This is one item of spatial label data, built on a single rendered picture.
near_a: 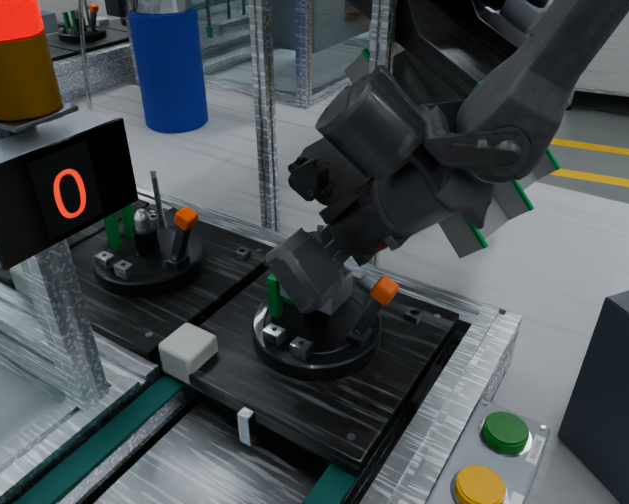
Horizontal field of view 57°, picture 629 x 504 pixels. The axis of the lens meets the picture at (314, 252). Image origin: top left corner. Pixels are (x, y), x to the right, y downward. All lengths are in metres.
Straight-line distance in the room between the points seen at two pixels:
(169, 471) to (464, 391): 0.30
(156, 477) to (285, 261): 0.25
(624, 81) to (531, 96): 4.04
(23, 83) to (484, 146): 0.31
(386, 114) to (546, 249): 0.66
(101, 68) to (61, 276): 1.36
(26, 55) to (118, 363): 0.35
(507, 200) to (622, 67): 3.64
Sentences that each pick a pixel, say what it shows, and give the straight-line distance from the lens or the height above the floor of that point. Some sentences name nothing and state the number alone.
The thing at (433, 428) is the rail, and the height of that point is 0.95.
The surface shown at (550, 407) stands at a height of 0.86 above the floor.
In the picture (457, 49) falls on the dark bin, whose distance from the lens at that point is 0.75.
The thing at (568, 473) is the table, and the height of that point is 0.86.
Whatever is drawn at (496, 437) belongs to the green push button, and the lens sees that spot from 0.57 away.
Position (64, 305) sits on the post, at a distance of 0.54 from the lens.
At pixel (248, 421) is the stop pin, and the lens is 0.57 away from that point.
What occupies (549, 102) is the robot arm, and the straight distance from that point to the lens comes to 0.44.
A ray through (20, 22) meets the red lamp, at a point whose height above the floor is 1.32.
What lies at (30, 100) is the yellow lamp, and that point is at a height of 1.27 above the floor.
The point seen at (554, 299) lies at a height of 0.86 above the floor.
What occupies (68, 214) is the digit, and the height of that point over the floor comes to 1.19.
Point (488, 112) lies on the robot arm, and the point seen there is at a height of 1.26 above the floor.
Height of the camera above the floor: 1.40
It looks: 33 degrees down
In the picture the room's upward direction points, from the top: straight up
